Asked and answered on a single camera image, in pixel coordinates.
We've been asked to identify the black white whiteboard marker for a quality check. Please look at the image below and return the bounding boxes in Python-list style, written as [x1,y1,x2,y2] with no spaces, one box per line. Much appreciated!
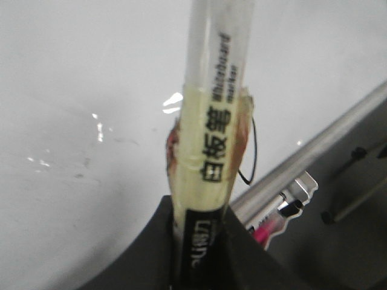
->
[171,1,254,289]

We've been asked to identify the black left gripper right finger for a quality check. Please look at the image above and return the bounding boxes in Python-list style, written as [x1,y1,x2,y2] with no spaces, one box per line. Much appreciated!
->
[216,208,295,289]

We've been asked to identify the white whiteboard with metal frame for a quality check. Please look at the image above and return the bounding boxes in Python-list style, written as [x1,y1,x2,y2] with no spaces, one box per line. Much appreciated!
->
[1,1,386,289]

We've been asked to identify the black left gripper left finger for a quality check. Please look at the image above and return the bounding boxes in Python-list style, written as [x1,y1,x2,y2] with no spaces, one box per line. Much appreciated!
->
[79,195,172,290]

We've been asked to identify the pink marker in tray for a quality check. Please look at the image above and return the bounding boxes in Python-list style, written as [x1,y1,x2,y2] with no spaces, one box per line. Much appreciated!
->
[253,220,282,245]

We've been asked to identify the red magnet taped to marker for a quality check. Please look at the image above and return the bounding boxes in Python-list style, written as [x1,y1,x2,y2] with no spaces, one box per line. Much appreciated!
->
[166,87,258,191]

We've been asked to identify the black capped marker in tray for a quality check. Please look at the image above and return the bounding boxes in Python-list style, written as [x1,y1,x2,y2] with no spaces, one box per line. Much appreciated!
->
[276,193,304,218]

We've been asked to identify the white marker tray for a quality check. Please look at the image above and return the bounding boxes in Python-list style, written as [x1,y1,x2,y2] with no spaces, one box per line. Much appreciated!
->
[246,171,319,250]

